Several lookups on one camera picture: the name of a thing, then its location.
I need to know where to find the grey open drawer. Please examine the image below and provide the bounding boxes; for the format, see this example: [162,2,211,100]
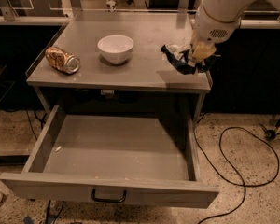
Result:
[0,106,219,208]

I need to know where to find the black floor cable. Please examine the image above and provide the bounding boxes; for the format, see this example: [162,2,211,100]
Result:
[193,112,280,224]

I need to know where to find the white horizontal rail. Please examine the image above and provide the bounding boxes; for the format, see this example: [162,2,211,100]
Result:
[0,16,280,30]

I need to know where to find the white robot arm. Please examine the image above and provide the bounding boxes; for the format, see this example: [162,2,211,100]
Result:
[191,0,280,62]

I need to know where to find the black drawer handle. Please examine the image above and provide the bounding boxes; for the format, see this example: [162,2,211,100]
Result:
[91,189,127,203]

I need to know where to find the grey metal cabinet table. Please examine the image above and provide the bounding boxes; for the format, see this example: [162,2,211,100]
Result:
[27,12,212,119]

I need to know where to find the wheeled cart base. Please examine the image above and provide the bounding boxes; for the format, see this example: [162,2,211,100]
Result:
[260,118,280,140]

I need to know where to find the crushed soda can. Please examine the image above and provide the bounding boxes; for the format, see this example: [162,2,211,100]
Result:
[45,47,80,74]

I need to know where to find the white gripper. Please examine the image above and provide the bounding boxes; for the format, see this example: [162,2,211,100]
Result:
[191,6,242,63]

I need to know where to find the blue chip bag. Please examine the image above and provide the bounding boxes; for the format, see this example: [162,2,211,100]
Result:
[161,44,217,75]

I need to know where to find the white ceramic bowl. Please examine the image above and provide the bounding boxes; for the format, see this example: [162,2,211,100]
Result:
[97,35,134,64]

